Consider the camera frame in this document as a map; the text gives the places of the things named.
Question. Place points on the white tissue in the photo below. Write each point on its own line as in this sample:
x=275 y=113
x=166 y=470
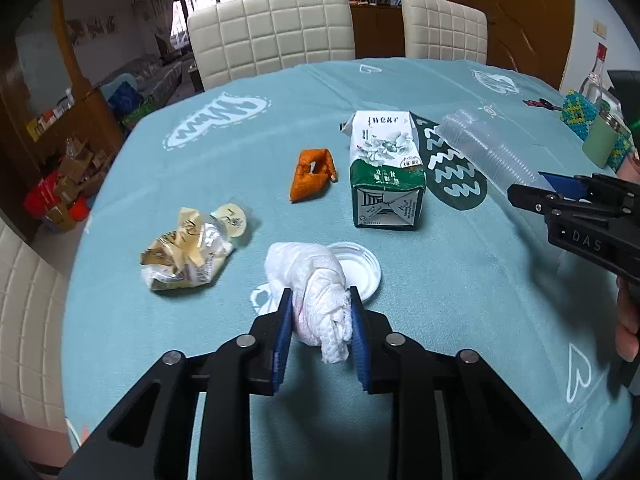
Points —
x=310 y=290

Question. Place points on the person's right hand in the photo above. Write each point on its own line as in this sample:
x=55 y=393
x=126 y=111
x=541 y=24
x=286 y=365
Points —
x=629 y=320

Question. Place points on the pile of cardboard boxes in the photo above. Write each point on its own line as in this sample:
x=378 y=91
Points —
x=65 y=180

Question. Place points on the teal and yellow beaded box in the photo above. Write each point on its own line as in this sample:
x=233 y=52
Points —
x=577 y=112

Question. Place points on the wooden sideboard cabinet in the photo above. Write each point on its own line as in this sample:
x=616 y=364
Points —
x=376 y=22

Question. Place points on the glass bottle with red cap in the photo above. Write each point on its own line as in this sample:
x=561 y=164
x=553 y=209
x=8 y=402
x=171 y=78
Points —
x=596 y=77

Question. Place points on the grey sofa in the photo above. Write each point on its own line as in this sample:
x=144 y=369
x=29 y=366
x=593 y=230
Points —
x=155 y=77

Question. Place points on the pink and black hair clip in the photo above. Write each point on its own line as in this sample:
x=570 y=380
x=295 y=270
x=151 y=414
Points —
x=541 y=104

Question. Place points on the brown wooden door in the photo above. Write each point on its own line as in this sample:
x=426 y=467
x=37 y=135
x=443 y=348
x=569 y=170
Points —
x=520 y=20

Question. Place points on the barred window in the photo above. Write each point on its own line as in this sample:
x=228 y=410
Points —
x=210 y=5

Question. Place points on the green cup with metal lid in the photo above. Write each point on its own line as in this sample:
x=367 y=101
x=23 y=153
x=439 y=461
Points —
x=600 y=142

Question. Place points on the gold and white crumpled wrapper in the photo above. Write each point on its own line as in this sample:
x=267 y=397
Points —
x=182 y=255

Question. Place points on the white quilted chair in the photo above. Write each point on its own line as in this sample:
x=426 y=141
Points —
x=272 y=30
x=25 y=300
x=442 y=27

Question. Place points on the small jelly cup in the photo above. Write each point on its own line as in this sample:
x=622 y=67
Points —
x=231 y=221

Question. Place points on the green and white carton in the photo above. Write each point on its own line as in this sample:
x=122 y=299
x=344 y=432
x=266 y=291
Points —
x=385 y=170

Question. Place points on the round clear plastic lid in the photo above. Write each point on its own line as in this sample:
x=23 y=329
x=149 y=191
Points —
x=362 y=270

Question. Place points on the teal printed tablecloth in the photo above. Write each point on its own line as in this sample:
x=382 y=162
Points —
x=450 y=285

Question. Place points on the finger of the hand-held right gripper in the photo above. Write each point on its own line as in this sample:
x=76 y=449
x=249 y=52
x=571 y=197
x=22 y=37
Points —
x=535 y=199
x=565 y=183

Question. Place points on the orange crumpled wrapper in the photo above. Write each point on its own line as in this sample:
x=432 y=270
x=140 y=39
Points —
x=312 y=177

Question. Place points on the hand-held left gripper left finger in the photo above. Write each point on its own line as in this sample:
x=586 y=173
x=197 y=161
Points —
x=282 y=340

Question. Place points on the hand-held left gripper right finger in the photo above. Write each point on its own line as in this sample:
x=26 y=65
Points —
x=360 y=345

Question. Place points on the stack of clear plastic cups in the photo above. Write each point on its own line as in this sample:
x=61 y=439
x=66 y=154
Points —
x=485 y=145

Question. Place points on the blue bag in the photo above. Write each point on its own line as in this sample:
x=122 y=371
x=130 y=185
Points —
x=124 y=99

